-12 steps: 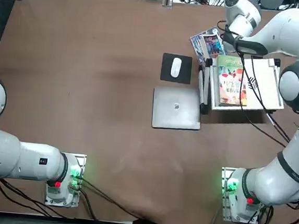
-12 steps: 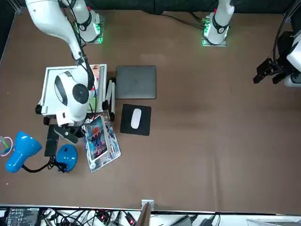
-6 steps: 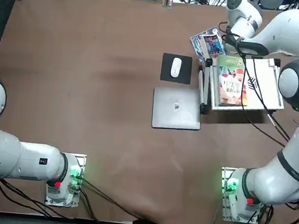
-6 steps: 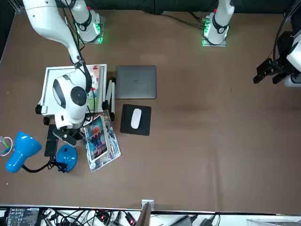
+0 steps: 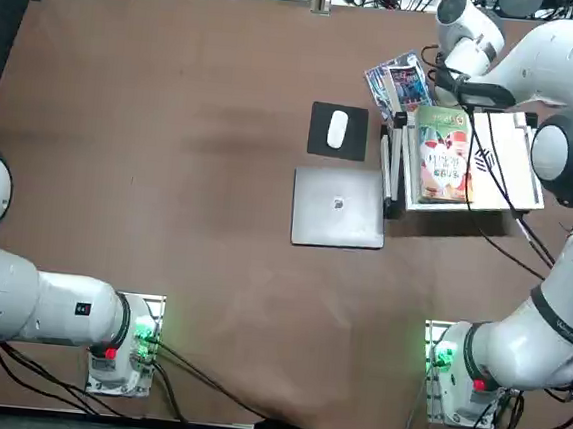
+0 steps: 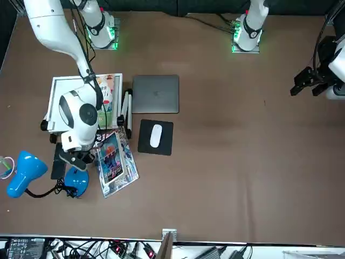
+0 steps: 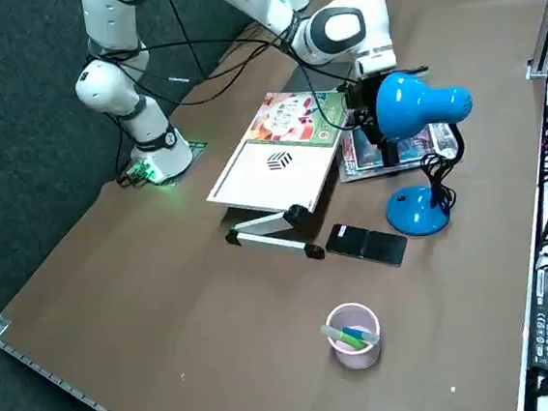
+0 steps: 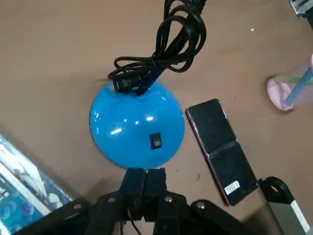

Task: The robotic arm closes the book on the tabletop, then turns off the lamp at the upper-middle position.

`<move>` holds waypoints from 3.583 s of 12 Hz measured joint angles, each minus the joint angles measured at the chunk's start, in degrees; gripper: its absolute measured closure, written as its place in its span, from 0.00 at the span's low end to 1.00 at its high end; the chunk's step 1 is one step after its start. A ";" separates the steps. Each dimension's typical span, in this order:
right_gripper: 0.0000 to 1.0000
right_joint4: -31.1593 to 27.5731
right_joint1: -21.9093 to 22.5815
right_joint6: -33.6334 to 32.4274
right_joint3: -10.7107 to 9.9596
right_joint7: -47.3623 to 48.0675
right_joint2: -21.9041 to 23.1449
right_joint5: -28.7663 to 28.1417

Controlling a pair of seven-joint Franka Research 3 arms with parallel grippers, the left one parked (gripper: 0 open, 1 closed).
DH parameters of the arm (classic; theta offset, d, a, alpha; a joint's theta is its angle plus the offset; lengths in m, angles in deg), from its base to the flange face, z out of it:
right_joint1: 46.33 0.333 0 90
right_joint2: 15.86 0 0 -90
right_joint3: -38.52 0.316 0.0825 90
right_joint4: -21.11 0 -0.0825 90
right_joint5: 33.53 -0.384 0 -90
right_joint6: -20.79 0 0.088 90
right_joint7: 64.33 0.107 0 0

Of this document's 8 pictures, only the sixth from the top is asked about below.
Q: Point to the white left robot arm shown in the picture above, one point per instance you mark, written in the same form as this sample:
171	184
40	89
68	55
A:
252	27

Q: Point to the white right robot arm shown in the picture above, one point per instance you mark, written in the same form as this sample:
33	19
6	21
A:
54	32

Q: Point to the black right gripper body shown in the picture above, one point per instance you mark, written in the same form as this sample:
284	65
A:
83	153

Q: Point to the green-covered paperback book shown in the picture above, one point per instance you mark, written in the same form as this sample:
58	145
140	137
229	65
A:
107	89

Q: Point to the comic magazine with pale cover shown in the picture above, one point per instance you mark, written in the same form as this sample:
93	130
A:
132	164

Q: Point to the comic magazine with orange figure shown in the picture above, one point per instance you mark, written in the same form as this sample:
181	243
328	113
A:
110	162

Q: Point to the red-lit power strip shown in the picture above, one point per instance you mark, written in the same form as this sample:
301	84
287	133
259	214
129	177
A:
117	247

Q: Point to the white computer mouse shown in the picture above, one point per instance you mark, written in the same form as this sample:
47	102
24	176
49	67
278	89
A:
155	135

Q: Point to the black folding phone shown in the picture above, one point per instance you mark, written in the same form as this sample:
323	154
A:
58	170

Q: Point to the white flat box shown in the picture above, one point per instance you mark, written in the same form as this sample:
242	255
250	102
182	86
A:
312	255

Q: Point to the black plug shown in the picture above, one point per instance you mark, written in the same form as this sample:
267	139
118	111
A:
237	255

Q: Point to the black mouse pad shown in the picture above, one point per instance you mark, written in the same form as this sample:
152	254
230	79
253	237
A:
167	135

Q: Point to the grey closed laptop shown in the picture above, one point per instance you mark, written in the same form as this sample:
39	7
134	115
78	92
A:
155	94

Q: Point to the blue desk lamp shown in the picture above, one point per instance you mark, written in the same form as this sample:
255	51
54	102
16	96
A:
25	170

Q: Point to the black labelled power adapter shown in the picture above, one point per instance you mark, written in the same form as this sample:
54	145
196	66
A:
24	248

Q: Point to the grey power brick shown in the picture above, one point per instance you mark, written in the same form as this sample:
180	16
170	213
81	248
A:
210	253

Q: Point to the aluminium table edge rail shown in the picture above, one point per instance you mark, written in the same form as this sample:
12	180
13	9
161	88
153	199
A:
17	6

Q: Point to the green highlighter pen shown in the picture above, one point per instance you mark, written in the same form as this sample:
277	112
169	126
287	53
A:
4	163

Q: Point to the pink mesh pen cup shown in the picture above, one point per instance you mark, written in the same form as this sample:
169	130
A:
12	164

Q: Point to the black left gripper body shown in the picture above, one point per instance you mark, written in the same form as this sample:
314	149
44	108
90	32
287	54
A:
322	74

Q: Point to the white folding reading stand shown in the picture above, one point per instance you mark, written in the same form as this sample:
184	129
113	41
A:
56	91

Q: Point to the aluminium camera post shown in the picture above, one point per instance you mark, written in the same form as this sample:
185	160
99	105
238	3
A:
165	245

